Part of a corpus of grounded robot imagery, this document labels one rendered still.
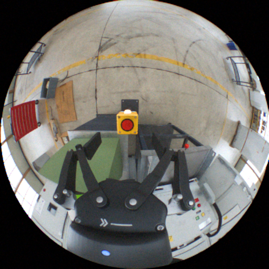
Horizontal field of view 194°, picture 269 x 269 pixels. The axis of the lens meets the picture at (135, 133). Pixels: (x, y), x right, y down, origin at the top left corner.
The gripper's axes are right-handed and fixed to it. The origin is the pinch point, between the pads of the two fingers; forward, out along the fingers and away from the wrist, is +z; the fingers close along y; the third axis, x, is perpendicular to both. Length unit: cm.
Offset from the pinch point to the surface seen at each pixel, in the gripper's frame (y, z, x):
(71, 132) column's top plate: -40.6, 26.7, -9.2
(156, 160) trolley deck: 16.3, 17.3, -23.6
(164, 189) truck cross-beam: 28, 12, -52
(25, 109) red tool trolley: -221, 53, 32
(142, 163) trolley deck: 7.7, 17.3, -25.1
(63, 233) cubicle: -70, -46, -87
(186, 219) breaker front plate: 36, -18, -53
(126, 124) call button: -0.5, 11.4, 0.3
